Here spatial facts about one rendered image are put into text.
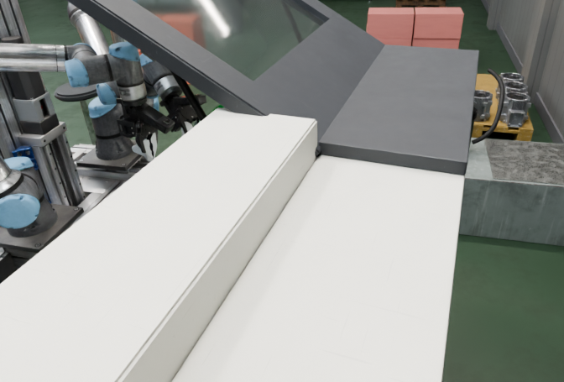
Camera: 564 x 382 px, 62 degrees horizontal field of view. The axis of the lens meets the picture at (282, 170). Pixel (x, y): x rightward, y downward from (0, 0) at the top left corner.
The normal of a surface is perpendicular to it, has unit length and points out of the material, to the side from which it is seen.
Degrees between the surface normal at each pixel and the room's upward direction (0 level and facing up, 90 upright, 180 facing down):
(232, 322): 0
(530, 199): 90
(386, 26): 90
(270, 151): 0
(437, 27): 90
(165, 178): 0
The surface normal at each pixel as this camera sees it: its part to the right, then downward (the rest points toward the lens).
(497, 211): -0.25, 0.51
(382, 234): -0.04, -0.86
